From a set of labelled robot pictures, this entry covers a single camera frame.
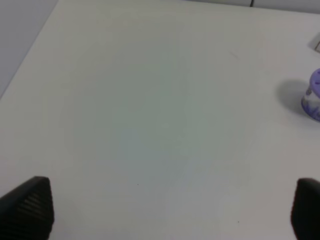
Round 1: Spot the purple air freshener jar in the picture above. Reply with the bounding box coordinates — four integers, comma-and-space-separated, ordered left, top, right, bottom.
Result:
301, 69, 320, 122

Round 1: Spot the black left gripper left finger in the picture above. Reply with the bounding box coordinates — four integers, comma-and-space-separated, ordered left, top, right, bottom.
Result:
0, 176, 55, 240

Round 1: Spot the white flat box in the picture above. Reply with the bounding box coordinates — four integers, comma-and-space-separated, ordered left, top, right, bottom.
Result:
307, 32, 320, 53

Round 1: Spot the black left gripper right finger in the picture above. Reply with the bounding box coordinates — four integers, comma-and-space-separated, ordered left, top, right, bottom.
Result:
290, 178, 320, 240

